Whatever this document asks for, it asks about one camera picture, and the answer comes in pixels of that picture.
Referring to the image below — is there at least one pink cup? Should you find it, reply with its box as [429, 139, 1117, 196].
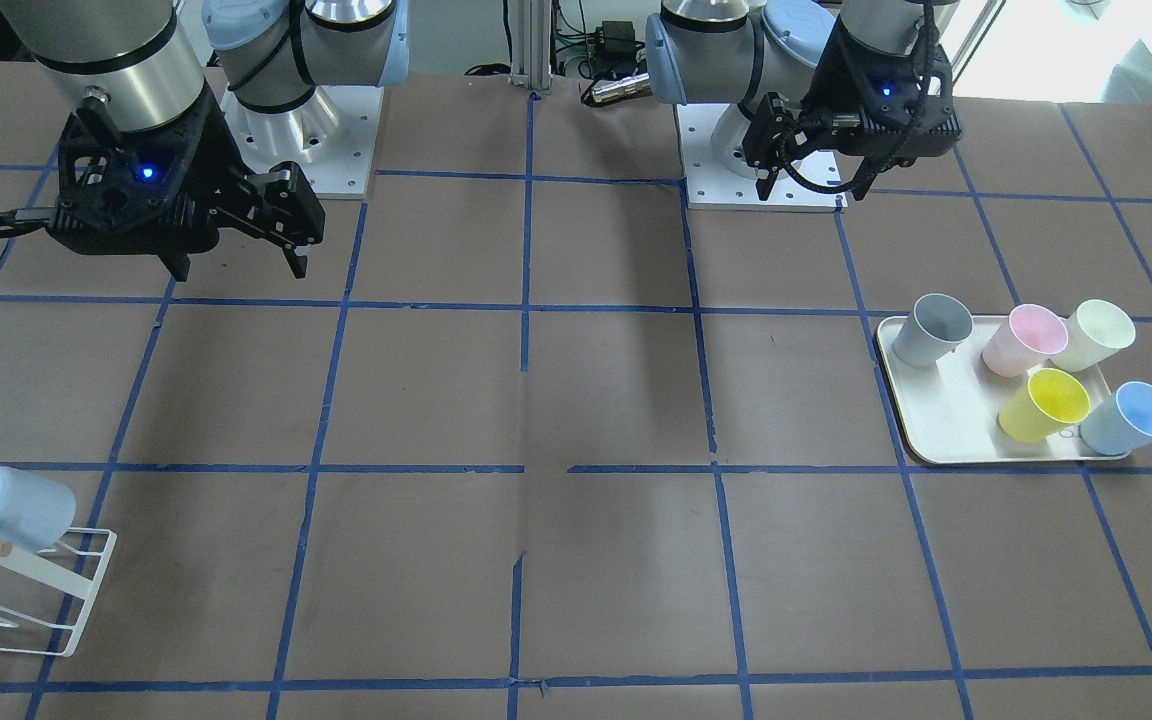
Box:
[980, 304, 1069, 377]

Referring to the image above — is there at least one grey cup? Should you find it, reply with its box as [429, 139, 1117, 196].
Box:
[893, 293, 973, 367]

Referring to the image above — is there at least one silver cylinder connector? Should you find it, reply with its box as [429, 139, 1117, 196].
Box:
[581, 71, 652, 108]

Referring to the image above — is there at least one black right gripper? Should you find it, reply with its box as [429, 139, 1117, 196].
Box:
[46, 86, 326, 282]

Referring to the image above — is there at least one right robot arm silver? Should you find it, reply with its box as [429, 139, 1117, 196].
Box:
[0, 1, 410, 281]

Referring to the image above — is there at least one yellow cup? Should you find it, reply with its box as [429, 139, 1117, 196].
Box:
[996, 367, 1091, 445]

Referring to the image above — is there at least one white wire cup rack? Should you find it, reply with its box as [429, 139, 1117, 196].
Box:
[0, 526, 119, 657]

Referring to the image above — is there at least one white rectangular tray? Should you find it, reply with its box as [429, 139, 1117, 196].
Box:
[876, 314, 1111, 465]

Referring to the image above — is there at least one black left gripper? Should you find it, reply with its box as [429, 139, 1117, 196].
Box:
[742, 15, 963, 200]

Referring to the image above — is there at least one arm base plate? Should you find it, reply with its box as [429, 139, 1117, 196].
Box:
[675, 103, 847, 213]
[220, 86, 387, 200]

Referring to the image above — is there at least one cream white cup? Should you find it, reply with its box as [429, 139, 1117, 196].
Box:
[1051, 300, 1137, 373]

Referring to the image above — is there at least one blue cup on tray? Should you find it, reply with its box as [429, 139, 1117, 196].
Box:
[1079, 381, 1152, 455]

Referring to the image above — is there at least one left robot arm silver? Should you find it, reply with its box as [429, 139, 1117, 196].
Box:
[646, 1, 963, 211]

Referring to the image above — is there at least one black power adapter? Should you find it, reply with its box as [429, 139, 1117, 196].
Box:
[594, 20, 637, 59]

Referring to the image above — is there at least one light blue cup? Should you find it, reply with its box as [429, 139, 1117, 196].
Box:
[0, 465, 77, 552]

